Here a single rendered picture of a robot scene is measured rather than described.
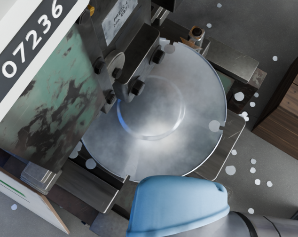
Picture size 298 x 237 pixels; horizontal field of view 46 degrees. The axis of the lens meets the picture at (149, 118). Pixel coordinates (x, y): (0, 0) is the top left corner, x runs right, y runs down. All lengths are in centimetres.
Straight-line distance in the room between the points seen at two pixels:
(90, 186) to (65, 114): 44
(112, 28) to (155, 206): 24
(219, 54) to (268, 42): 82
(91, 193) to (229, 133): 30
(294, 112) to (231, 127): 55
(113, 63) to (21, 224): 114
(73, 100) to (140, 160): 37
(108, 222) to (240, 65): 48
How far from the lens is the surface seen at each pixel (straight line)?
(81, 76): 30
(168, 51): 72
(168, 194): 26
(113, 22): 43
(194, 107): 68
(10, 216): 154
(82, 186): 74
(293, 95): 123
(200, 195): 26
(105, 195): 74
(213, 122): 68
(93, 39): 31
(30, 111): 26
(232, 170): 81
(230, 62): 89
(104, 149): 67
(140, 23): 52
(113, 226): 79
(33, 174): 72
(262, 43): 169
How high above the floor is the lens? 143
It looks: 74 degrees down
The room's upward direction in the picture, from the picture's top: 3 degrees counter-clockwise
